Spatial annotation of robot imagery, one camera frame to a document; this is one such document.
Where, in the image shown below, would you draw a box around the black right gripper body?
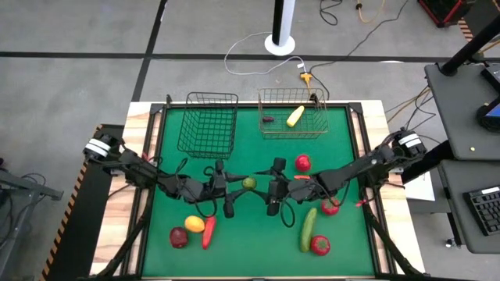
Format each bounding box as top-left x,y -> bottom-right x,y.
266,156 -> 294,218

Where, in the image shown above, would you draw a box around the bright red apple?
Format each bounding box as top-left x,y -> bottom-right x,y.
294,154 -> 313,173

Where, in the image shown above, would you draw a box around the yellow cable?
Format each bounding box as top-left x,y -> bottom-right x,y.
355,0 -> 387,23

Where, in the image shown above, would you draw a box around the long red chili pepper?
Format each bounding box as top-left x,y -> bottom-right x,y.
201,215 -> 217,251

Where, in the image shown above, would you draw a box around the grey desk with keyboard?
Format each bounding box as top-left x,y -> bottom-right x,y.
437,158 -> 500,255

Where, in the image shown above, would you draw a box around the yellow corn cob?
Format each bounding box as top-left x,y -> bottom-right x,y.
286,105 -> 305,128

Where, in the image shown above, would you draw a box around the black wire basket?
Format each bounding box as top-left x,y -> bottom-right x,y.
177,91 -> 240,160

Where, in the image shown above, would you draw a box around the gold wire basket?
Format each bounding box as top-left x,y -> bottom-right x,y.
257,87 -> 330,140

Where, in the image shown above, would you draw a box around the green cucumber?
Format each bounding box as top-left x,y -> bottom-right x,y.
299,207 -> 318,253

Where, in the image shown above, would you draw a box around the black platform hazard stripes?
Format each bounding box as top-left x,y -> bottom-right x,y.
38,123 -> 125,281

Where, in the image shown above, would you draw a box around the black white pole round base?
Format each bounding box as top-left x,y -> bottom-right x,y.
264,0 -> 297,57

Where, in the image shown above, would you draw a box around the black slanted post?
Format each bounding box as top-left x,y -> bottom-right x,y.
440,13 -> 500,77

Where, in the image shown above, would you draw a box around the short black floor cable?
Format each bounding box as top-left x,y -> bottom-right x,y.
311,73 -> 331,101

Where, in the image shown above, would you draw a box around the red black crate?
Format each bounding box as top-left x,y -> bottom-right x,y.
416,0 -> 477,29

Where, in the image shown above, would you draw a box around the tan cable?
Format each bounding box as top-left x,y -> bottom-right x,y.
385,87 -> 431,123

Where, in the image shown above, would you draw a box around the white cable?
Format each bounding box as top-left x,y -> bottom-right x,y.
223,30 -> 308,76

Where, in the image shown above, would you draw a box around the blue lit round device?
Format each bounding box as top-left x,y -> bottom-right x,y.
475,95 -> 500,133

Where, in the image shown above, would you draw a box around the black keyboard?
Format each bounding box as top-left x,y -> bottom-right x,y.
463,186 -> 500,237

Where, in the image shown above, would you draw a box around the grey metal stand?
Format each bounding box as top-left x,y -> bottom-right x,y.
0,155 -> 65,276

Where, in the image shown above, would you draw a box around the looped black cable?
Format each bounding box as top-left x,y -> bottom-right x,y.
319,0 -> 344,27

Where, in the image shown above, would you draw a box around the dark red round fruit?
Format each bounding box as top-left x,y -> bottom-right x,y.
169,226 -> 189,249

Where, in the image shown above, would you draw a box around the yellow orange lemon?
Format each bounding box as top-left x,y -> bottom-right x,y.
184,215 -> 206,234

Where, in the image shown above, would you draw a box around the metal table frame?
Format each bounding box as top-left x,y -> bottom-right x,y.
77,93 -> 427,281

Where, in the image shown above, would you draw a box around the black flat device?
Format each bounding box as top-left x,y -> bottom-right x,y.
480,62 -> 500,94

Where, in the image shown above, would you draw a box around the red bell pepper green stem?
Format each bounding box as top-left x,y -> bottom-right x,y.
320,197 -> 341,217
310,234 -> 332,257

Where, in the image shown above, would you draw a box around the white paper sheet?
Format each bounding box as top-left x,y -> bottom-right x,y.
405,171 -> 436,202

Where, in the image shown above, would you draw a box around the long black floor cable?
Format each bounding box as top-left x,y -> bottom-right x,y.
308,0 -> 409,75

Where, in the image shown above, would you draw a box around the grey desk with post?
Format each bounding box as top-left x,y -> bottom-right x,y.
424,62 -> 500,162

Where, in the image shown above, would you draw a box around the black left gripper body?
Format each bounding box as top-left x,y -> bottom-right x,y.
201,158 -> 238,219

